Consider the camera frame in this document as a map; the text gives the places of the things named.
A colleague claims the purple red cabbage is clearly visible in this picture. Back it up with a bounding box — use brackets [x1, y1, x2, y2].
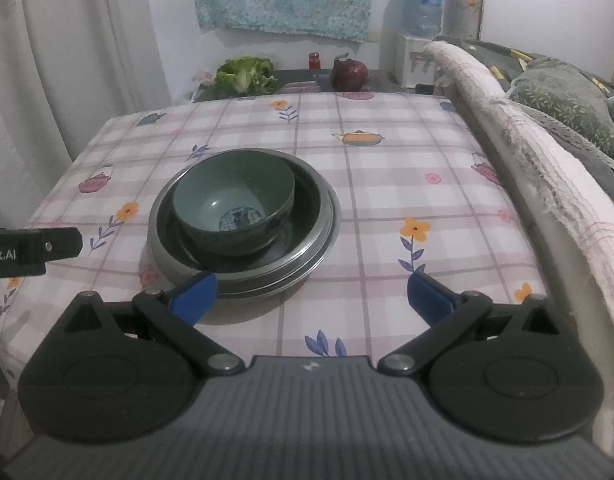
[331, 55, 369, 92]

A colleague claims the green lettuce head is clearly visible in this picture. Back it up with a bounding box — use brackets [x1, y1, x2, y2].
[214, 56, 278, 96]

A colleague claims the green floral pillow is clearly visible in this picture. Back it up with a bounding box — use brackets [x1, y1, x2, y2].
[507, 57, 614, 161]

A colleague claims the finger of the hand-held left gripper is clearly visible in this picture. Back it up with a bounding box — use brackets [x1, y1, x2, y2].
[0, 227, 84, 278]

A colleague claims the large stainless steel bowl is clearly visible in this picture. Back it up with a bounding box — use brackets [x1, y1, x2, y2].
[148, 149, 342, 301]

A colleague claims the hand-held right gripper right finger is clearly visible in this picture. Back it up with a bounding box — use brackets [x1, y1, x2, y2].
[377, 270, 562, 378]

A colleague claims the grey sofa frame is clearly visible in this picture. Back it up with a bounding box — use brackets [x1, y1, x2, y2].
[454, 105, 614, 461]

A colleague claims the white curtain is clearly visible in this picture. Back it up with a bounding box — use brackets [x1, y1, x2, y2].
[0, 0, 172, 181]

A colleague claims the plaid printed tablecloth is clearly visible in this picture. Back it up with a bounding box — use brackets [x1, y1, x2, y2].
[0, 91, 552, 376]

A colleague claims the dark side table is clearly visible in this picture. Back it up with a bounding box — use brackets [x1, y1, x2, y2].
[194, 67, 438, 103]

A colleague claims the green ceramic bowl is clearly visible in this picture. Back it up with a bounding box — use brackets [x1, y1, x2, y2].
[173, 152, 296, 256]

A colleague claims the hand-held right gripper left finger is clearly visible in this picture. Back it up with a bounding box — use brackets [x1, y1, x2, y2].
[62, 270, 248, 378]

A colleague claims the white sofa cover cloth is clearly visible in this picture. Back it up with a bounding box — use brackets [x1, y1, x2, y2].
[424, 40, 614, 351]

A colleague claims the beige printed box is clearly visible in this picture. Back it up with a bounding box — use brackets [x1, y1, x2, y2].
[443, 0, 486, 41]

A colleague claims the dark green blanket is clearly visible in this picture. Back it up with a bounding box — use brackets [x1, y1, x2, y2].
[437, 35, 614, 176]

